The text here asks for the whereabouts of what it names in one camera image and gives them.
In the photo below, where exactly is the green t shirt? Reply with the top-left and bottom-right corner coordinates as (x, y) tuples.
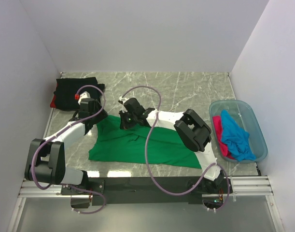
(88, 116), (201, 169)

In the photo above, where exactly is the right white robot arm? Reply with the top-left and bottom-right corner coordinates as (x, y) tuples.
(118, 97), (225, 194)

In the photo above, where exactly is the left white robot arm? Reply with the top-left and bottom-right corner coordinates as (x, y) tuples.
(24, 98), (108, 194)

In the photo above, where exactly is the folded black t shirt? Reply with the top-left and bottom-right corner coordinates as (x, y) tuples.
(54, 77), (105, 111)

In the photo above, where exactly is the folded red t shirt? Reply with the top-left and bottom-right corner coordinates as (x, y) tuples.
(50, 95), (61, 109)

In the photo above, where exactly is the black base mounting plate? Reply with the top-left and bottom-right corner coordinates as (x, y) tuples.
(60, 176), (235, 207)

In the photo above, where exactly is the pink t shirt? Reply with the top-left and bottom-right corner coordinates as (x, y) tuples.
(212, 116), (234, 160)

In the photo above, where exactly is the blue t shirt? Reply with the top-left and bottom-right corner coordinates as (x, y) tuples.
(220, 110), (256, 161)

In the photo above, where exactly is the clear blue plastic bin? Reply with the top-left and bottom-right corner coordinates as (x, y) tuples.
(209, 100), (268, 163)

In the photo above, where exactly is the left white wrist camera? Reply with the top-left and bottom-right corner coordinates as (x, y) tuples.
(74, 91), (90, 104)

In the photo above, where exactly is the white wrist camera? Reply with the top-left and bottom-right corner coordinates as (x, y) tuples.
(118, 96), (129, 105)
(74, 91), (90, 104)

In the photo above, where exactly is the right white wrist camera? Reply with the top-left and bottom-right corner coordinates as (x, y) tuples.
(118, 96), (129, 105)

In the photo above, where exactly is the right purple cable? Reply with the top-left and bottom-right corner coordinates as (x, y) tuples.
(123, 85), (231, 212)

